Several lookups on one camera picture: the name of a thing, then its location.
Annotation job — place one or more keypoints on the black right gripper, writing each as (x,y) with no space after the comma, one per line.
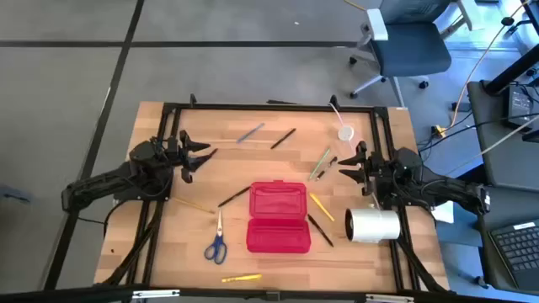
(377,172)

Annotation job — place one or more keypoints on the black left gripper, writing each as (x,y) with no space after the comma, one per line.
(174,151)

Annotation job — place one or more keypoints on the green pencil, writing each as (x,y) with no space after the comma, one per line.
(319,163)

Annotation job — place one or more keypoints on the yellow pencil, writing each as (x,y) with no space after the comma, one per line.
(194,205)

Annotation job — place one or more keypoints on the black pen with white print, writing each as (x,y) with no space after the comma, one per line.
(234,196)

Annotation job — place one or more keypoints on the blue pen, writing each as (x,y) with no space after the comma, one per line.
(250,133)

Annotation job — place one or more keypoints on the red plastic pencil box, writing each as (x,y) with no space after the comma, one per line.
(278,219)

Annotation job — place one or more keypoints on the yellow highlighter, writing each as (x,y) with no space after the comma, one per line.
(242,278)

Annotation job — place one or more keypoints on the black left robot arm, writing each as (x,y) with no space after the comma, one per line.
(105,183)

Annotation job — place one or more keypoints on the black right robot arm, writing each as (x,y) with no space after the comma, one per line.
(446,189)

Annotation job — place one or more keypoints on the white round puck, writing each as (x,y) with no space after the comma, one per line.
(345,133)

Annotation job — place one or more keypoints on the white roll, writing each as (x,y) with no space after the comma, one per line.
(375,225)

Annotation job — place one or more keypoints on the white paper sheet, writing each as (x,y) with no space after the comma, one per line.
(444,214)

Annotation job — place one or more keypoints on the dark office chair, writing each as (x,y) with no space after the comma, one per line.
(410,50)

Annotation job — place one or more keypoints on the grey side table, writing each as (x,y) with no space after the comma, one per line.
(501,160)
(488,202)

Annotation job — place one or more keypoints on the black power device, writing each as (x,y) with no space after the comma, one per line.
(520,107)

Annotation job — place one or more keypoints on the black laptop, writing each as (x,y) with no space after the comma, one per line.
(518,252)

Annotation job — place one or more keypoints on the black aluminium table frame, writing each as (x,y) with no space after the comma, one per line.
(273,107)

